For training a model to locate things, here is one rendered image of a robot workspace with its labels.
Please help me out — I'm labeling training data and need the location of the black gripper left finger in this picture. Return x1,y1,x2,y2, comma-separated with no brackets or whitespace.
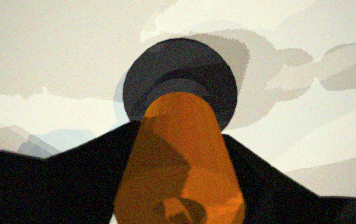
0,120,140,224

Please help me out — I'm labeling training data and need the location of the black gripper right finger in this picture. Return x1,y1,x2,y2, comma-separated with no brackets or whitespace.
222,134,356,224

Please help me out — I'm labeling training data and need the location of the orange knob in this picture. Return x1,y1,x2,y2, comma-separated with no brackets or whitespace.
114,92,246,224

